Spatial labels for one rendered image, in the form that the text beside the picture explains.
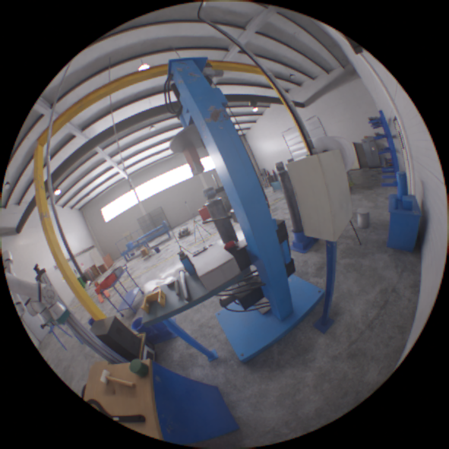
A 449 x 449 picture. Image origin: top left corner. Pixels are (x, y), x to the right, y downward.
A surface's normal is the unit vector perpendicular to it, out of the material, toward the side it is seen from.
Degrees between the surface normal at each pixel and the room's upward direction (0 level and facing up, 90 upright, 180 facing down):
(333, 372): 0
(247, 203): 90
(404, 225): 90
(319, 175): 90
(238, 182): 90
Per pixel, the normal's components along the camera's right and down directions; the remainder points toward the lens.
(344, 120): -0.85, 0.45
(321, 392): -0.39, -0.89
